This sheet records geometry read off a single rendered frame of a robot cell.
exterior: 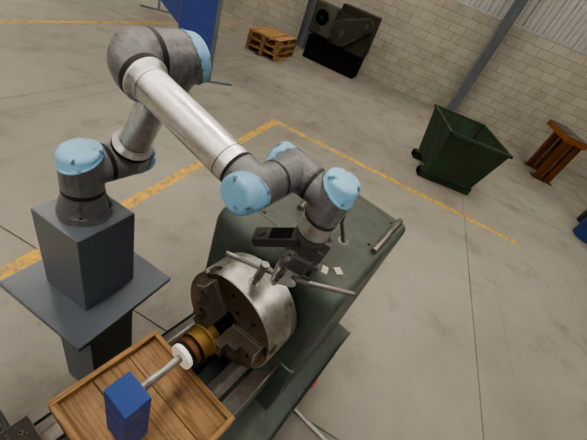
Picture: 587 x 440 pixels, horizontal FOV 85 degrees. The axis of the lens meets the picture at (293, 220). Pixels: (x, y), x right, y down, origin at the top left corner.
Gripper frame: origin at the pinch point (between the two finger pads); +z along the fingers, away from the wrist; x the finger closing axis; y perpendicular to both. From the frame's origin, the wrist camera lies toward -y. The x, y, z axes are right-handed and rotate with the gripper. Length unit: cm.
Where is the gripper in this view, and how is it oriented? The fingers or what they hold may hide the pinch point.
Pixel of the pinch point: (272, 279)
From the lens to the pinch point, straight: 83.6
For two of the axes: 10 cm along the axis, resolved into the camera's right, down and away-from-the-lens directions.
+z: -3.9, 6.8, 6.3
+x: 1.7, -6.1, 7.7
